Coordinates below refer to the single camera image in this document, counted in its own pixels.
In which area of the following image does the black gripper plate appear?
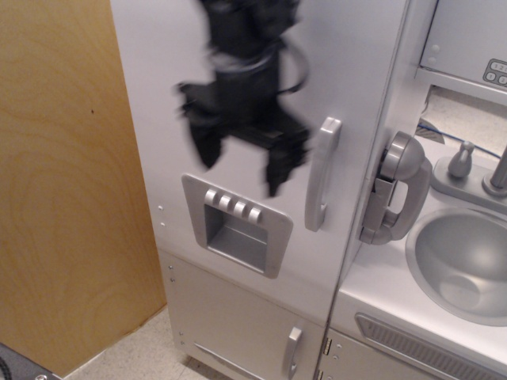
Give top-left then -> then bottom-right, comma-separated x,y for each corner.
177,74 -> 310,197

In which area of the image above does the silver fridge door handle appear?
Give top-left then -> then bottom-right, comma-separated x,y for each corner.
304,117 -> 342,232

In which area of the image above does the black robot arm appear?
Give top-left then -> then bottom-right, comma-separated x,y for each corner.
177,1 -> 310,197

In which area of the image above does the silver ice dispenser panel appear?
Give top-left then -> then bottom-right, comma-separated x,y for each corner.
181,174 -> 293,279

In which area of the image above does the grey toy telephone handset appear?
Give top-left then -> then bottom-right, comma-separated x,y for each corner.
360,131 -> 433,245

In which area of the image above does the white lower freezer door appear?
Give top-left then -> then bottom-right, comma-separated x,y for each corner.
158,252 -> 324,379

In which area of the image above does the plywood board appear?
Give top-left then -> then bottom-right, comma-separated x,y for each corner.
1,1 -> 165,375

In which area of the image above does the grey toy faucet set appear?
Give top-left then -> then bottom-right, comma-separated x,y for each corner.
430,141 -> 506,215

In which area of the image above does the silver toy sink basin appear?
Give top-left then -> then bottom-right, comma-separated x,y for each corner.
406,208 -> 506,327

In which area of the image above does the toy microwave with keypad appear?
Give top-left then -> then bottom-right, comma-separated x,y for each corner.
416,1 -> 506,105

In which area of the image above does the grey oven vent panel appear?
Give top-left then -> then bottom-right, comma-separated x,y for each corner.
355,313 -> 506,379

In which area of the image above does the black equipment base corner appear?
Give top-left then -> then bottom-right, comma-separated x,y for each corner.
1,344 -> 61,380

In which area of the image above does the blue cable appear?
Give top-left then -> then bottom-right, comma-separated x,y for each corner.
416,123 -> 504,159

